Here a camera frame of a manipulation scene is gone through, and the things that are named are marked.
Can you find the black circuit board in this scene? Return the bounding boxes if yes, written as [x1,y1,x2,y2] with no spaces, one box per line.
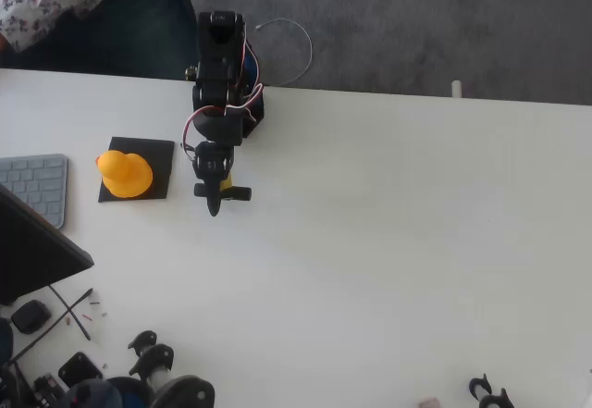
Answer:
[31,372,65,405]

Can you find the dark blue trousers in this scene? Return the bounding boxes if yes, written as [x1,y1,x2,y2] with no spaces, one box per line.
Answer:
[0,0,200,81]

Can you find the black bar camera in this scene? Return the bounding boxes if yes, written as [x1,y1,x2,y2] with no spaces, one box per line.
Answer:
[192,183,253,204]

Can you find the grey keyboard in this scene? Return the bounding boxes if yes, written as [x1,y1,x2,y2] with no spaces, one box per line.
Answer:
[0,153,69,230]

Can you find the black cable bundle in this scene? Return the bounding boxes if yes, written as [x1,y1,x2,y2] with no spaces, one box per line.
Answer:
[0,362,33,408]

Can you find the black square mounting plate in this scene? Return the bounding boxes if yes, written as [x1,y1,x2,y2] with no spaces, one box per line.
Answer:
[56,351,105,389]

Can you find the thin white cable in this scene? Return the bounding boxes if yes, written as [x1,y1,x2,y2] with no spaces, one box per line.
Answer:
[253,18,314,88]

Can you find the white floral shirt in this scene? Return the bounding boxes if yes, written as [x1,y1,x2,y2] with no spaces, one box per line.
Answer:
[0,0,121,56]

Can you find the small black pouch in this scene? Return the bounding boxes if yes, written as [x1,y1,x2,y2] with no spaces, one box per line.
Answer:
[10,300,53,336]

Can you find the dark navy round object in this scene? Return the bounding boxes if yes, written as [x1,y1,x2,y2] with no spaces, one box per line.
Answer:
[58,377,125,408]

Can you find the yellow rubber duck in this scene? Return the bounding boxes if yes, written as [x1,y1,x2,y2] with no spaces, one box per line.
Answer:
[94,149,154,200]

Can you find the black flat screen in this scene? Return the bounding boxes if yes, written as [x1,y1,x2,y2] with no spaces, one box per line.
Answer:
[0,183,95,306]

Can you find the black square mat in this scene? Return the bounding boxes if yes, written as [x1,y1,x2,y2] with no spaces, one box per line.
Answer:
[96,136,176,204]

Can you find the white red servo wire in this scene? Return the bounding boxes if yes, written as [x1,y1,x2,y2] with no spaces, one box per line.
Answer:
[226,37,265,123]
[183,105,228,162]

